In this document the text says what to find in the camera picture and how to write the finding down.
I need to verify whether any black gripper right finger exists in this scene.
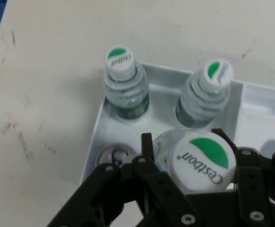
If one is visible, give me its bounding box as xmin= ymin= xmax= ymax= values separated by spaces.
xmin=211 ymin=128 xmax=275 ymax=227

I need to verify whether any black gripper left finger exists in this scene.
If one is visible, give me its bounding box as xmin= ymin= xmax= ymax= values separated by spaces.
xmin=46 ymin=132 xmax=199 ymax=227

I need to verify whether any water bottle with green label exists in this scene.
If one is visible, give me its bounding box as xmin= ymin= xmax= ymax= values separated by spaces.
xmin=152 ymin=129 xmax=237 ymax=192
xmin=103 ymin=46 xmax=150 ymax=124
xmin=175 ymin=59 xmax=235 ymax=130

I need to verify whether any purple drink can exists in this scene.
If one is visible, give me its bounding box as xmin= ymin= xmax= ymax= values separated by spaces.
xmin=96 ymin=144 xmax=141 ymax=169

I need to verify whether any white and blue storage box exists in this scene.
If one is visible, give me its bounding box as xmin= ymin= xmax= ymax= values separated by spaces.
xmin=79 ymin=61 xmax=275 ymax=213

